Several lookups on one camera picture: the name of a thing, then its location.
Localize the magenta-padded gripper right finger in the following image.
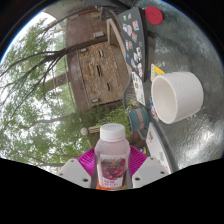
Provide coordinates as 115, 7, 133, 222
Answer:
126, 145, 169, 190

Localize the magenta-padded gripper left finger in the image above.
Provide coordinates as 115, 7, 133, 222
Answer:
57, 146, 99, 190

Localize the pink drink bottle white cap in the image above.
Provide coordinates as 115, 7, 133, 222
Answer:
94, 123, 131, 191

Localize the silver laptop with stickers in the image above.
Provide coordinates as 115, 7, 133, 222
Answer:
145, 121, 173, 174

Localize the colourful sticker card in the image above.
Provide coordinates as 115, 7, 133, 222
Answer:
148, 96, 160, 122

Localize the white sticker sheet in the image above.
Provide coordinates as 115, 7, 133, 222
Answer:
130, 71, 147, 107

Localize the white mug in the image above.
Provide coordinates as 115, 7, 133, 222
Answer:
150, 71, 205, 125

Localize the black laptop with stickers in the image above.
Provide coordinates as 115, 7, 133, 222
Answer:
117, 7, 148, 83

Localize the flat round red coaster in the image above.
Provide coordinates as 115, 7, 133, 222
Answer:
144, 5, 164, 26

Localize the wooden lamp post white globe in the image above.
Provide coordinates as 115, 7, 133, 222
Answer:
79, 124, 103, 136

